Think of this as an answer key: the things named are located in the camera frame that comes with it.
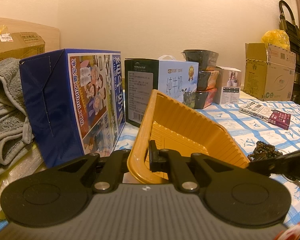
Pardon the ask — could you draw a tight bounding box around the yellow plastic tray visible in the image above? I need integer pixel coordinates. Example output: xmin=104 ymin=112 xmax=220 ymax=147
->
xmin=127 ymin=89 xmax=249 ymax=184

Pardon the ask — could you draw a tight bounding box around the dark wooden bead necklace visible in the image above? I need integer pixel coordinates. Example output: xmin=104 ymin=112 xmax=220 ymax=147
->
xmin=247 ymin=140 xmax=283 ymax=162

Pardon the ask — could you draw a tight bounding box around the blue checkered bed sheet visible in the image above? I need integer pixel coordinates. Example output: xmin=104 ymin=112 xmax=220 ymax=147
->
xmin=0 ymin=97 xmax=300 ymax=238

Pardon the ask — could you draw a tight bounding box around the AutoCAD book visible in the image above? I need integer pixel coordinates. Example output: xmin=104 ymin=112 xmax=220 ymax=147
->
xmin=239 ymin=101 xmax=291 ymax=130

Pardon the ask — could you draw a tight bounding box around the bottom red food box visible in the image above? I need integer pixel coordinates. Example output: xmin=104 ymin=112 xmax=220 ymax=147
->
xmin=194 ymin=88 xmax=217 ymax=109

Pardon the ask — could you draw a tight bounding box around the blue cartoon milk carton box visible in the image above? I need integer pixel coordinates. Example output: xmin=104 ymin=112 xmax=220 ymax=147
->
xmin=19 ymin=49 xmax=125 ymax=167

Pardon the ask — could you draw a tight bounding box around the white cow milk carton box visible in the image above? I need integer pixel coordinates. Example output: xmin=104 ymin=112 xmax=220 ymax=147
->
xmin=124 ymin=55 xmax=199 ymax=127

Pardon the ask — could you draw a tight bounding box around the middle orange food box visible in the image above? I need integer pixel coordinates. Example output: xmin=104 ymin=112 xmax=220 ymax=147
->
xmin=197 ymin=70 xmax=219 ymax=91

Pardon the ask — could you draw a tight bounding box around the large cardboard box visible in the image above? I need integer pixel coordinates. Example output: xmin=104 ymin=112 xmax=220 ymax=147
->
xmin=243 ymin=43 xmax=296 ymax=101

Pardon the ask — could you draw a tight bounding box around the small white product box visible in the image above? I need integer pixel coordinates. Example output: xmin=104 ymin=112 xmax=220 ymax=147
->
xmin=214 ymin=67 xmax=242 ymax=105

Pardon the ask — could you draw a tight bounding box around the grey folded towel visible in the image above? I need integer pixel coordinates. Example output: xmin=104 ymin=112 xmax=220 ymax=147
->
xmin=0 ymin=58 xmax=34 ymax=175

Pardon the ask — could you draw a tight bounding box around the top black food bowl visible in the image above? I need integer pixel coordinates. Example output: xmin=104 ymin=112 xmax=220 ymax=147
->
xmin=181 ymin=49 xmax=219 ymax=71

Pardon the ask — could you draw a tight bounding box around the yellow plastic bag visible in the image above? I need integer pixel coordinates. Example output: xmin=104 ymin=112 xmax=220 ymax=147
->
xmin=261 ymin=29 xmax=290 ymax=50

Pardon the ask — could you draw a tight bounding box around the black folding cart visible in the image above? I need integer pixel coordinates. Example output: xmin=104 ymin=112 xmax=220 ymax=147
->
xmin=279 ymin=0 xmax=300 ymax=105

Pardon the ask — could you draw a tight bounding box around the cardboard box with label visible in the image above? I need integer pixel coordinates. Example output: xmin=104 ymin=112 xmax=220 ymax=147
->
xmin=0 ymin=32 xmax=45 ymax=61

